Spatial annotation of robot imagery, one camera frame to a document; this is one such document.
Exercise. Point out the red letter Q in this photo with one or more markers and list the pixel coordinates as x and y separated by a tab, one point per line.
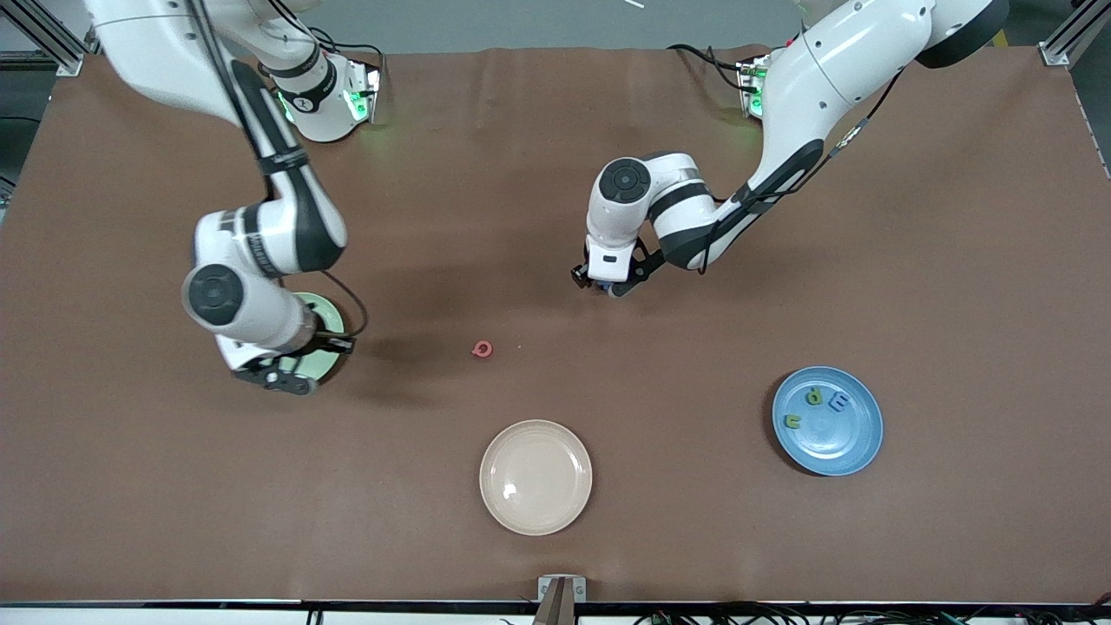
475	350

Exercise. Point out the green letter p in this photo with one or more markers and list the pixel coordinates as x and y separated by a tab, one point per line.
814	398

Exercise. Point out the blue letter m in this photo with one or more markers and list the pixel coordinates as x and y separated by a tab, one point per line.
839	402

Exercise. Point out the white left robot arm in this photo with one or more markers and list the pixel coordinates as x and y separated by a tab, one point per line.
833	69

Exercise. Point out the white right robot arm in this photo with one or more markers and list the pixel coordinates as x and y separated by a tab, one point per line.
260	312

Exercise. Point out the light green plate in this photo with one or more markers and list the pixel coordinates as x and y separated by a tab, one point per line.
328	308

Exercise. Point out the brown table cover sheet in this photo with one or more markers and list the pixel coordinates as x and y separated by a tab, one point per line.
486	174

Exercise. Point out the beige plate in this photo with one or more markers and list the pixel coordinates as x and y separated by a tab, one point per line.
535	477

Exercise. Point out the black table edge trim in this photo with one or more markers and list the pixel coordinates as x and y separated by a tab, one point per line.
174	604

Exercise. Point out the blue plate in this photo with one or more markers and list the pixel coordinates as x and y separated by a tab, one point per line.
833	443

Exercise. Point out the grey metal clamp bracket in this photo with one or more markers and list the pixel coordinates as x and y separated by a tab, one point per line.
545	588

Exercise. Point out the brown post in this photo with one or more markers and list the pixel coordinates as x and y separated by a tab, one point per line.
555	612

